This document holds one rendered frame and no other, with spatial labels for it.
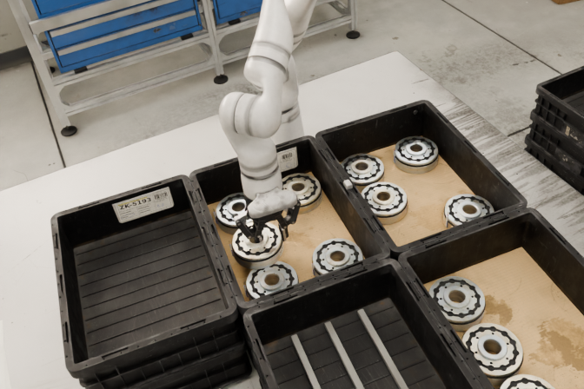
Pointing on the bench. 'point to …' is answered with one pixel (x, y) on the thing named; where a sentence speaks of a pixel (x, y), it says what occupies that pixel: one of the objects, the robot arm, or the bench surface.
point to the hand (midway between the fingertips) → (271, 236)
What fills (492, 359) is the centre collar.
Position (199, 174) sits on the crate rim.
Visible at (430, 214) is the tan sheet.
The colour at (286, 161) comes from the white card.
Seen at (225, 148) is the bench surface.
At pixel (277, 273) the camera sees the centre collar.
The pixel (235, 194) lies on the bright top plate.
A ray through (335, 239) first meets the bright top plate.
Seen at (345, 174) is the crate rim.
